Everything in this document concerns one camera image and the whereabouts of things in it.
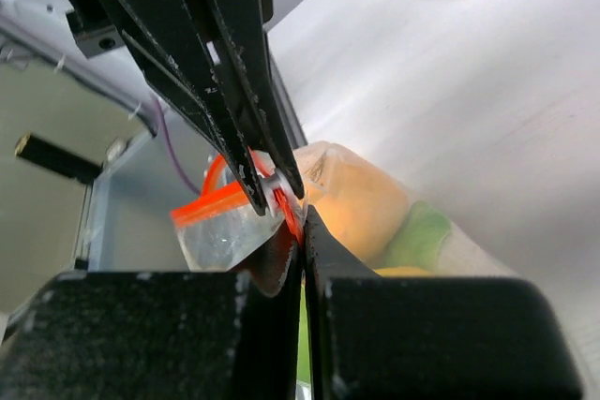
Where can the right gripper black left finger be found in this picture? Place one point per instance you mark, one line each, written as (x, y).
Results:
(163, 335)

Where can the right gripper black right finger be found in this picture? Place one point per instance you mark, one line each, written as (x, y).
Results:
(374, 337)

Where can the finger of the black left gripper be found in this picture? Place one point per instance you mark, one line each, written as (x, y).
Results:
(248, 67)
(202, 90)

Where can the green apple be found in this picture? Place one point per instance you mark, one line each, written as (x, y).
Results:
(419, 240)

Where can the clear zip bag orange zipper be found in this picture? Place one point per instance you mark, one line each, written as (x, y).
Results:
(220, 229)

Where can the orange round fruit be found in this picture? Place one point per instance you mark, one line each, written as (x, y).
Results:
(361, 206)

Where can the yellow bell pepper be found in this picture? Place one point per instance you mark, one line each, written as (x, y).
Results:
(403, 271)

